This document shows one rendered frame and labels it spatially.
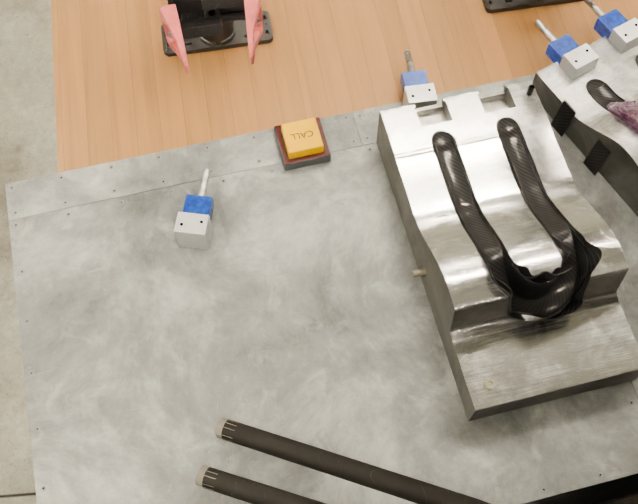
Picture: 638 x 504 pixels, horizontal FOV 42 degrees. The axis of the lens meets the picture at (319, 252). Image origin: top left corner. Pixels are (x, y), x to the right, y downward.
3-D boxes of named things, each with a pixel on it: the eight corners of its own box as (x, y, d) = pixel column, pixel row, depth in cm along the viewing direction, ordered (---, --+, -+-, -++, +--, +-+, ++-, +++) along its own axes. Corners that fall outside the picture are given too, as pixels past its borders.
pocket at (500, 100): (472, 104, 141) (476, 90, 137) (502, 98, 141) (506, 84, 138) (481, 126, 139) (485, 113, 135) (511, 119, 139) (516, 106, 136)
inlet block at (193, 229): (194, 177, 140) (189, 159, 136) (223, 180, 140) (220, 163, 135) (178, 246, 135) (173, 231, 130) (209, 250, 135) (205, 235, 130)
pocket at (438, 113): (410, 117, 139) (413, 104, 136) (441, 110, 140) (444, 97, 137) (418, 139, 137) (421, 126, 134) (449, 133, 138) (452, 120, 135)
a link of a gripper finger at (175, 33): (225, 46, 98) (215, -16, 102) (164, 54, 97) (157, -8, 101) (230, 81, 104) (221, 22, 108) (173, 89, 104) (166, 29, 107)
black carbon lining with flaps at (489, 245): (424, 141, 135) (431, 106, 127) (518, 121, 137) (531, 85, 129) (495, 338, 121) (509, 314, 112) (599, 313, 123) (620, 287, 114)
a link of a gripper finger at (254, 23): (268, 40, 98) (257, -21, 102) (207, 48, 98) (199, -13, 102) (271, 75, 105) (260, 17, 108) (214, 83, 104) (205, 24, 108)
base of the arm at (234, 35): (271, 12, 146) (266, -18, 149) (157, 27, 144) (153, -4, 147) (273, 42, 153) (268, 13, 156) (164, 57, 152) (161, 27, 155)
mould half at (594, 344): (376, 141, 144) (381, 94, 131) (519, 111, 146) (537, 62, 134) (468, 421, 123) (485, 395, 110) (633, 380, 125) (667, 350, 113)
